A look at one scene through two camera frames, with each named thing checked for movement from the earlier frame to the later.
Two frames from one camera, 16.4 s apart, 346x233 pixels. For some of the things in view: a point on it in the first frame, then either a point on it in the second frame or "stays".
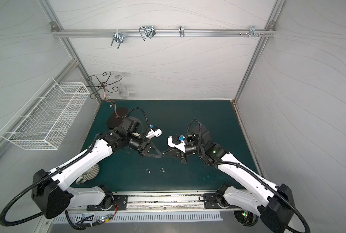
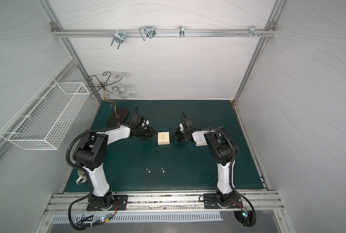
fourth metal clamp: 251,30 stays
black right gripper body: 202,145 -> 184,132
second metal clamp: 148,31 stays
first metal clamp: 119,37 stays
